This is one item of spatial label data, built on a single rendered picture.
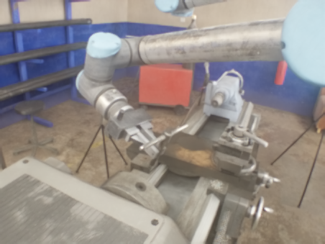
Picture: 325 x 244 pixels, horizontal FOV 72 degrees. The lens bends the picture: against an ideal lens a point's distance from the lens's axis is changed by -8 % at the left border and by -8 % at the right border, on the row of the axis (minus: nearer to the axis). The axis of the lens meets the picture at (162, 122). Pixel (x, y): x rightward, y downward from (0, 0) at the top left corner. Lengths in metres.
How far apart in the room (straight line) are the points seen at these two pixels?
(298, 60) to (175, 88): 3.77
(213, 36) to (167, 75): 3.45
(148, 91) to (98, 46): 3.47
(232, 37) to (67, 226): 0.50
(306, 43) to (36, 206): 0.54
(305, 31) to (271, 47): 0.19
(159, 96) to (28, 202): 3.69
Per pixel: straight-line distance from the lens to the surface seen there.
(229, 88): 2.00
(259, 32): 0.52
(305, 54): 0.33
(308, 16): 0.33
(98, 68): 0.70
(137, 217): 0.50
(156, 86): 4.07
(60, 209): 0.53
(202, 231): 1.15
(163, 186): 1.51
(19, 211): 0.55
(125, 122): 0.66
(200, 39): 0.59
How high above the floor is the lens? 1.71
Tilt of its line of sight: 26 degrees down
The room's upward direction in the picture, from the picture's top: 4 degrees clockwise
